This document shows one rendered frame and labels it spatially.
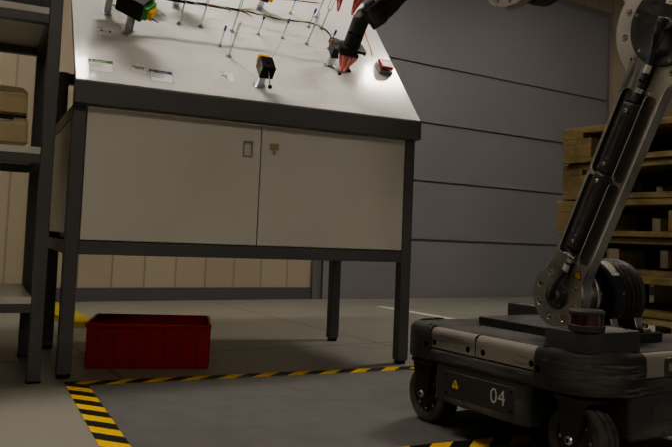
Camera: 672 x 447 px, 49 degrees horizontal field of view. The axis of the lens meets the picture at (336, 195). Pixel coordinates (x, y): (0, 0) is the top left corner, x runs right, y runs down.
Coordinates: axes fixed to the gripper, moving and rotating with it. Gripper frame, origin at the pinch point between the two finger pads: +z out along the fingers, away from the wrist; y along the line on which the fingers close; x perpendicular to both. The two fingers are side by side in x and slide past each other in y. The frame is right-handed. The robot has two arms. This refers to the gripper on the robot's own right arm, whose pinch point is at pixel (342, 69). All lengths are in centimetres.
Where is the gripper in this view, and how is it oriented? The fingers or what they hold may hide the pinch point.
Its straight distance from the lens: 262.7
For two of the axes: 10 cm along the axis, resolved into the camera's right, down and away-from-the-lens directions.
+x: 2.2, 6.1, -7.6
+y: -9.2, -1.3, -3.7
